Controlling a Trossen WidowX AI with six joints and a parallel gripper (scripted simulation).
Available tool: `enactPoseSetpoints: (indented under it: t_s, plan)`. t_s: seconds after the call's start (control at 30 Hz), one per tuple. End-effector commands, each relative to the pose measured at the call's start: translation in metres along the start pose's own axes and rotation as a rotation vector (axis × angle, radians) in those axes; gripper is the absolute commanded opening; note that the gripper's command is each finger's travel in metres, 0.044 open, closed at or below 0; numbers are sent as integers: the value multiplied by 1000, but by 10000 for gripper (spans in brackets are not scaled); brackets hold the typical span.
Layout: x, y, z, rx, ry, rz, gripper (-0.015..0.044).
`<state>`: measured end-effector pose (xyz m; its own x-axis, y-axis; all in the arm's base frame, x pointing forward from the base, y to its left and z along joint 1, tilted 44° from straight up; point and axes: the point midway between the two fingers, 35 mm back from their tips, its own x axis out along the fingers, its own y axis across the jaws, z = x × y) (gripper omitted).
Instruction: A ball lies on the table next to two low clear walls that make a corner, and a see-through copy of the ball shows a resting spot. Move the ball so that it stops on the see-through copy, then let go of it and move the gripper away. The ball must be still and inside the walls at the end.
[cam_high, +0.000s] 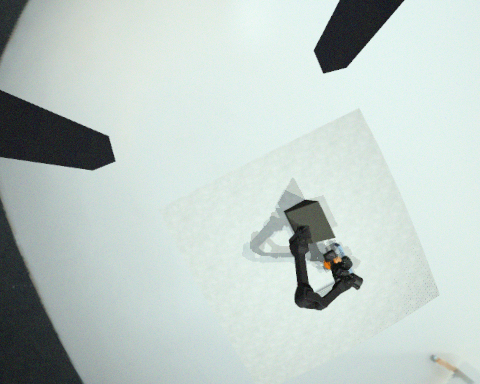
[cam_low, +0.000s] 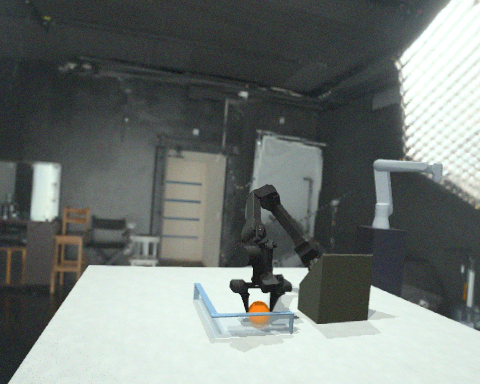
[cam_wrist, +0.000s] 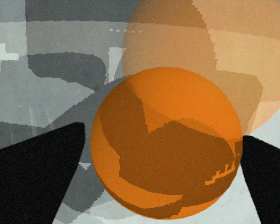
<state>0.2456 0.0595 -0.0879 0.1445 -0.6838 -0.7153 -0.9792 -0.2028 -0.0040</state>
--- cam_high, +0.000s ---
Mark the clear l-shaped low wall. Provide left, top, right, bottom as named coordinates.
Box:
left=318, top=246, right=342, bottom=297

